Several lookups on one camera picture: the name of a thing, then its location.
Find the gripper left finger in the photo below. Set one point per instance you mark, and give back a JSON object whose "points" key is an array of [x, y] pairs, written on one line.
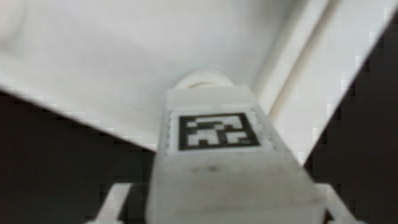
{"points": [[113, 205]]}

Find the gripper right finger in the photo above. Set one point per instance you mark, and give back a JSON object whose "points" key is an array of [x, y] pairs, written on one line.
{"points": [[334, 213]]}

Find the white square tabletop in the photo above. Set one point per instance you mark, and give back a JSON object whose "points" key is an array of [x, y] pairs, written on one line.
{"points": [[97, 54]]}

